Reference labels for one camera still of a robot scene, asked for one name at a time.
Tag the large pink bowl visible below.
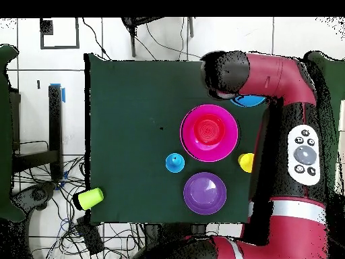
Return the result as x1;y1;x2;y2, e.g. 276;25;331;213
179;104;239;163

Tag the small orange bowl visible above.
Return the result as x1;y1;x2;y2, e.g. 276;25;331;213
193;113;226;146

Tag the large light blue bowl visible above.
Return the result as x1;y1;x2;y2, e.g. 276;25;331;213
229;94;268;108

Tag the light blue cup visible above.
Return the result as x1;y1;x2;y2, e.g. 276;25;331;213
164;152;186;173

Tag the purple bowl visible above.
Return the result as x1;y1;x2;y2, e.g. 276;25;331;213
183;171;228;216

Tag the dark green table cloth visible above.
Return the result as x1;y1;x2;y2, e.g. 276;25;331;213
84;53;270;227

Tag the yellow cup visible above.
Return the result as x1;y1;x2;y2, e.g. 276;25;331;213
237;152;255;174

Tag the light green cup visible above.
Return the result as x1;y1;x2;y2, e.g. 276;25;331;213
77;187;105;211

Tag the blue tape strip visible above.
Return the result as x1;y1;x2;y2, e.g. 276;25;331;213
49;82;66;103

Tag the black rectangular box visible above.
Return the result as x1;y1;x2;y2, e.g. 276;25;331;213
75;215;105;256

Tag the grey chair base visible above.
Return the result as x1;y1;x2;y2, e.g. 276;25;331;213
11;182;58;214

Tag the green cloth side table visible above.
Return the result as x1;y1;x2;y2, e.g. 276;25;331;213
0;44;26;223
304;51;345;152

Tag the tangled cable bundle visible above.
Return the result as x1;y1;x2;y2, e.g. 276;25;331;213
11;154;144;259

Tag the black camera tripod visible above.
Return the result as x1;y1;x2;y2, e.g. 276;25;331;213
120;17;195;58

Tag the black cable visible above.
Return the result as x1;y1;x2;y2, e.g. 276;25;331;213
81;17;113;61

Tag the black metal frame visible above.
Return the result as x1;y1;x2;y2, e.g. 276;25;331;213
11;84;65;181

